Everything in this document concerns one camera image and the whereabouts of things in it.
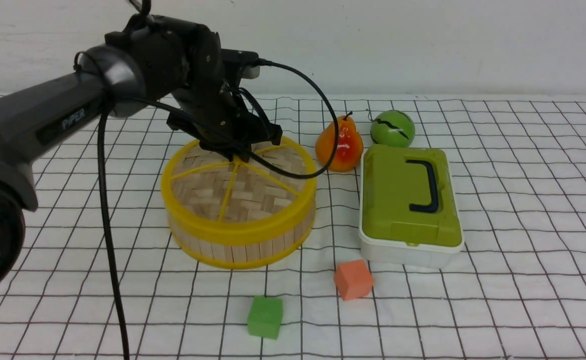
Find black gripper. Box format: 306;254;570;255
167;85;283;163

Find yellow rimmed bamboo steamer lid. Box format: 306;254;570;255
160;140;317;246

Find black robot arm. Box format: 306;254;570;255
0;14;283;282

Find bamboo steamer basket base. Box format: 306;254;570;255
167;199;316;270

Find orange red toy pear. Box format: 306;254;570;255
315;111;364;173

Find green toy watermelon ball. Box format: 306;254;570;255
370;109;416;148

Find green foam cube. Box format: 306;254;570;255
247;296;283;340

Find orange foam cube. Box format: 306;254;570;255
334;259;374;301

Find green lidded white box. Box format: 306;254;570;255
358;144;465;269

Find white black grid tablecloth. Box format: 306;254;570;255
0;95;586;360

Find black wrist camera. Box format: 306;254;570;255
221;48;260;83

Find black cable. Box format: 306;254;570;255
74;51;341;360

